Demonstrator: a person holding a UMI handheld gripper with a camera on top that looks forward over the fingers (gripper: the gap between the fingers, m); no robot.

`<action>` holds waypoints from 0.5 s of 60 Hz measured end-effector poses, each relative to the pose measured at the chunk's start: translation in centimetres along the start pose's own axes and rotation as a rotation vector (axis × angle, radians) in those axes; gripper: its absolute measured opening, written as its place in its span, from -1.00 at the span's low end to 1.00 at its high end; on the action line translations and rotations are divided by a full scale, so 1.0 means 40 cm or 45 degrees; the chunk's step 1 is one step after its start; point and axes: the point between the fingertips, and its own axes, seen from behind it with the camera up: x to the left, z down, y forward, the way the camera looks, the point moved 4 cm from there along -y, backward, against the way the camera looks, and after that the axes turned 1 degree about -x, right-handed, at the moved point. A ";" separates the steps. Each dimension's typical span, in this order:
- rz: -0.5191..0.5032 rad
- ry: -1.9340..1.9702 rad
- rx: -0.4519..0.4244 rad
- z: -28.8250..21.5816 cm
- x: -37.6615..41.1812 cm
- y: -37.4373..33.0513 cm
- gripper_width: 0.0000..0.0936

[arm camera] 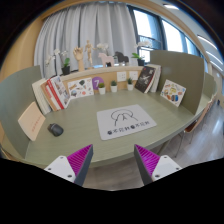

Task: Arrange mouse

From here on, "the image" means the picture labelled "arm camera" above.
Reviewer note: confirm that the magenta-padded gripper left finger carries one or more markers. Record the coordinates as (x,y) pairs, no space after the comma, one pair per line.
(63,165)

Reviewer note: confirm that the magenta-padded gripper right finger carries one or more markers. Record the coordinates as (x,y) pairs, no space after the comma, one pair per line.
(163,166)

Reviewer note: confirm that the black computer mouse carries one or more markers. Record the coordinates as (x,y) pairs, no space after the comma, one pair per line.
(55,129)

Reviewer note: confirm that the white mouse pad, line drawing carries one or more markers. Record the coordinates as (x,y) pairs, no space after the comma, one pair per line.
(110,128)

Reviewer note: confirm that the brown chair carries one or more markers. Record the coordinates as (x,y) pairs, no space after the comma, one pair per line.
(196,124)

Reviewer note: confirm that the beige booklet with red text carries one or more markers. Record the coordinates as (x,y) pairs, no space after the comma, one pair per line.
(31,121)

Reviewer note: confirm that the brown kraft cover book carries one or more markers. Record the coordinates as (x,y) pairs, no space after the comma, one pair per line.
(48,96)

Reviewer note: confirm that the white book with red stripe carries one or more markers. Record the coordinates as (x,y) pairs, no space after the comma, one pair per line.
(53,95)

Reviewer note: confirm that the colourful food sticker sheet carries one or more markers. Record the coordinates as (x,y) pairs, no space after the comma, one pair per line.
(172,93)

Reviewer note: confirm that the thick white book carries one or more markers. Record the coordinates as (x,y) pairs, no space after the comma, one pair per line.
(38,95)

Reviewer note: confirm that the red-spined photo cover book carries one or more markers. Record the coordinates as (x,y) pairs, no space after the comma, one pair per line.
(61,90)

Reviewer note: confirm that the white sticker sheet card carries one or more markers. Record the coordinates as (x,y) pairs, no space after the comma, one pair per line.
(80,88)

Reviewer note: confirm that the small succulent in white pot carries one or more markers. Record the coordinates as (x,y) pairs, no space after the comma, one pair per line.
(130,86)
(114,88)
(101,90)

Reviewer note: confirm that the green desk partition panel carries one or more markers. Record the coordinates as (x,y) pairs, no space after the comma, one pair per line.
(13,96)
(180,66)

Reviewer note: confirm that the black cover book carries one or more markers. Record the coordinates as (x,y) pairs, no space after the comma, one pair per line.
(145,79)

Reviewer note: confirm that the white books stack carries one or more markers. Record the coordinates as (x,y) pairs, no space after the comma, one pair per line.
(157,76)

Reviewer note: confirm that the round purple number sign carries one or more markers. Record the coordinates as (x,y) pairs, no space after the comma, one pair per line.
(97,81)

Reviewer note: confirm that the white orchid in black pot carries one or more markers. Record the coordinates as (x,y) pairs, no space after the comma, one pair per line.
(66,69)
(141,61)

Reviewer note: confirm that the wooden hand model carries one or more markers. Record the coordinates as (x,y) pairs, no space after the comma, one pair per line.
(79,55)

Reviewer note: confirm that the pink wooden horse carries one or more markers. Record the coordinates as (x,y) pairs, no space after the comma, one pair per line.
(106,59)

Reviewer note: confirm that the black wooden horse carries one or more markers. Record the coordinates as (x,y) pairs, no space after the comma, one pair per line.
(120,57)

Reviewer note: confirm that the wooden mannequin figure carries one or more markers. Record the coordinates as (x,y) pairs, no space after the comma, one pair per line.
(89,50)

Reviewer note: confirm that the white orchid plant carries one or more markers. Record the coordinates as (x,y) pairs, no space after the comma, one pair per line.
(102,46)

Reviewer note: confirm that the large glass window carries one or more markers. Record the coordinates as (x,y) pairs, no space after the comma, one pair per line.
(173,36)

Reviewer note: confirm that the ceiling lights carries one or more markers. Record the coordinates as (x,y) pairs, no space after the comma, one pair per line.
(170,6)

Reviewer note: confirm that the white wall socket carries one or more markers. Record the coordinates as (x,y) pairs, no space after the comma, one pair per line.
(121,76)
(133,75)

